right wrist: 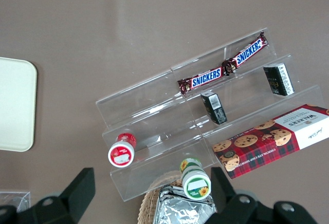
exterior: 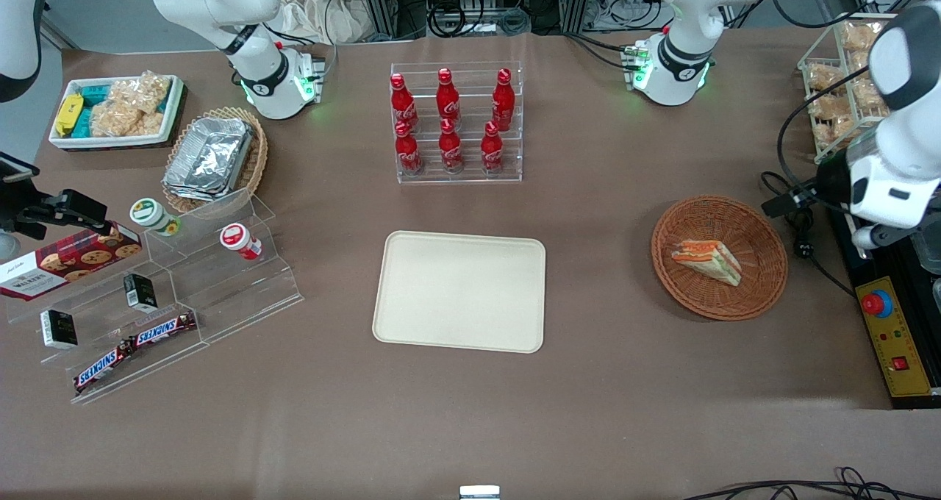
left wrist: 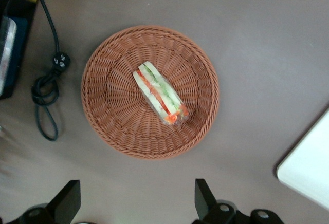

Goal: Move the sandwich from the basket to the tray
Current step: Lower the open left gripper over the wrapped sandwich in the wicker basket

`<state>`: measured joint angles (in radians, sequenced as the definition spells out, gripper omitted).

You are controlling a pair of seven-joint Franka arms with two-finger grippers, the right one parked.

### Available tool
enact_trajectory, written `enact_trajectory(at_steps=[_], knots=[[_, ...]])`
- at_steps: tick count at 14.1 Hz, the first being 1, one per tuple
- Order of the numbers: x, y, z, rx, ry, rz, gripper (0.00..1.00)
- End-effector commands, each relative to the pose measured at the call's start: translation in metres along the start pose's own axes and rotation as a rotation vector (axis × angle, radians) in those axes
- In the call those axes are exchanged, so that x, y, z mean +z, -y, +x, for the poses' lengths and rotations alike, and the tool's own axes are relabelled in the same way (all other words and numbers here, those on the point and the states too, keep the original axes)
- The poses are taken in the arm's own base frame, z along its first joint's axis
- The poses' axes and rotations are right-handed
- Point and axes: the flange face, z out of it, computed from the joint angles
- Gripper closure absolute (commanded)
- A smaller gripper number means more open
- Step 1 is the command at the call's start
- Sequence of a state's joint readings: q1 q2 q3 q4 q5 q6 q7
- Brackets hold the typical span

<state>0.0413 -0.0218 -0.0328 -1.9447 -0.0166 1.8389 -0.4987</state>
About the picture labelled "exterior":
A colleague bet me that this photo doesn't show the stacked foil containers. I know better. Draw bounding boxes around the stacked foil containers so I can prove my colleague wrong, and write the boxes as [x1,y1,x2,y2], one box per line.
[163,116,255,203]

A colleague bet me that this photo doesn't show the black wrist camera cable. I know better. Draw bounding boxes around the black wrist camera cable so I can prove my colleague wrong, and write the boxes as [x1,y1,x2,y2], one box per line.
[776,65,877,193]

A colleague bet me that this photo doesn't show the aluminium frame rack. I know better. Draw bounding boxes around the aluminium frame rack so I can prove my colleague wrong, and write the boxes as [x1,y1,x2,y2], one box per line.
[353,0,598,43]

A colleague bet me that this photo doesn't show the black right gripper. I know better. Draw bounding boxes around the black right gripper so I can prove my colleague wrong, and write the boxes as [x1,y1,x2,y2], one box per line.
[0,184,110,241]

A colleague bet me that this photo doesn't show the triangular sandwich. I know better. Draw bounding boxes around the triangular sandwich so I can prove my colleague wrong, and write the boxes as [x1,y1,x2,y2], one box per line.
[670,239,743,288]

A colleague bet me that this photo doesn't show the coiled black cable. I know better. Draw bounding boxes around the coiled black cable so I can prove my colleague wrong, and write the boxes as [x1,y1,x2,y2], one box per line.
[428,1,487,39]

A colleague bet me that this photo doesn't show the black floor cables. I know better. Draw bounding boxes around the black floor cables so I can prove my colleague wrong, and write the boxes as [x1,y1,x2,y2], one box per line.
[682,466,941,500]

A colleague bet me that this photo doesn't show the red lid white cup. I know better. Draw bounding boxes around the red lid white cup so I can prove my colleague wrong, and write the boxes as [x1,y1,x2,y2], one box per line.
[219,223,262,260]

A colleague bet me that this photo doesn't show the oval light wicker basket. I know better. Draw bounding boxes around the oval light wicker basket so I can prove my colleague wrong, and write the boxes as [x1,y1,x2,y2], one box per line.
[162,107,269,215]

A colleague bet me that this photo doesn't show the white wire rack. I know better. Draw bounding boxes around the white wire rack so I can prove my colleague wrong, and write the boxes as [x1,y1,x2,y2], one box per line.
[798,13,901,168]

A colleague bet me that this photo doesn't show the red Walkers cookie box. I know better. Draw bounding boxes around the red Walkers cookie box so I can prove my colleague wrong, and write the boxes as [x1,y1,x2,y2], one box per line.
[0,223,143,302]

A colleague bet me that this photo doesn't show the Snickers chocolate bar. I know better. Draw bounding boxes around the Snickers chocolate bar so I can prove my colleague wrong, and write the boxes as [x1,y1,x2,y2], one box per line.
[74,338,137,394]
[131,311,198,348]

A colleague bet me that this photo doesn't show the black power cable with plug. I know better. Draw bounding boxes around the black power cable with plug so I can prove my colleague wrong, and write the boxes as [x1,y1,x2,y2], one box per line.
[759,171,858,299]

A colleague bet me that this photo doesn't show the clear acrylic stepped display stand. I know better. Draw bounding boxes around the clear acrylic stepped display stand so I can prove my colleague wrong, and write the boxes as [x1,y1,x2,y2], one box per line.
[7,187,305,405]

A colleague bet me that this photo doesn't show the beige cloth bag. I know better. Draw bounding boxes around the beige cloth bag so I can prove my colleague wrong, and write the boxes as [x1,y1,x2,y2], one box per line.
[276,0,370,46]

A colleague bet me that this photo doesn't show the beige rectangular tray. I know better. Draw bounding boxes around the beige rectangular tray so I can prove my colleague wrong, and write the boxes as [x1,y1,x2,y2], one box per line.
[372,230,547,354]

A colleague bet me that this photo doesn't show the round brown wicker basket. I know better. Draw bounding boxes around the round brown wicker basket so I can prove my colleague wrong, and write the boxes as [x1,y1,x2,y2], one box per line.
[651,195,789,321]

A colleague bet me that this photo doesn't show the red cola bottle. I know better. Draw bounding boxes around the red cola bottle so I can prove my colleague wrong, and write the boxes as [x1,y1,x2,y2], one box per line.
[480,121,505,174]
[438,118,465,174]
[436,68,462,129]
[491,68,515,131]
[390,74,419,133]
[395,121,423,176]

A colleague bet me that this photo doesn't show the small black box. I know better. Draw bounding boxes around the small black box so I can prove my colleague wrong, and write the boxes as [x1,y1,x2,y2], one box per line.
[123,272,159,313]
[39,309,79,350]

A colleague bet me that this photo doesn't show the black machine with yellow panel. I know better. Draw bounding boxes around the black machine with yellow panel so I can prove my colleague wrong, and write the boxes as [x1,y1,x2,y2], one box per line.
[827,204,941,410]

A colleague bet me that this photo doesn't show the clear bag of rice crackers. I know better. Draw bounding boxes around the clear bag of rice crackers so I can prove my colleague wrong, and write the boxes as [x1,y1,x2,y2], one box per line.
[109,72,172,115]
[90,101,165,139]

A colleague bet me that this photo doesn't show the green lid white cup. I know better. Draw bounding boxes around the green lid white cup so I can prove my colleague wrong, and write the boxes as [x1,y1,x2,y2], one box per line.
[130,198,182,237]

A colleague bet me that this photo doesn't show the white rectangular snack bin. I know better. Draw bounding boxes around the white rectangular snack bin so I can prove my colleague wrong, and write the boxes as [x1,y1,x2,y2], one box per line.
[49,74,187,151]

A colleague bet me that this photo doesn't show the clear plastic container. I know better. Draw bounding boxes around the clear plastic container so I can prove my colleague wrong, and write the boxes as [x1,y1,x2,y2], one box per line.
[912,224,941,274]

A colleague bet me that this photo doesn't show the clear acrylic bottle rack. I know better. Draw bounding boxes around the clear acrylic bottle rack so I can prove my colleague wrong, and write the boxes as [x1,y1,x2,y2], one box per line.
[390,61,524,185]

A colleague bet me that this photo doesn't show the yellow snack packet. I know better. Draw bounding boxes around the yellow snack packet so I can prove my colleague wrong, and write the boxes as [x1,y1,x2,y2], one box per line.
[55,93,85,138]

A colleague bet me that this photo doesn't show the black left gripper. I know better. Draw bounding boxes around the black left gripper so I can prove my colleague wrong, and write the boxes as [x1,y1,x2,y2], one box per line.
[761,154,858,218]

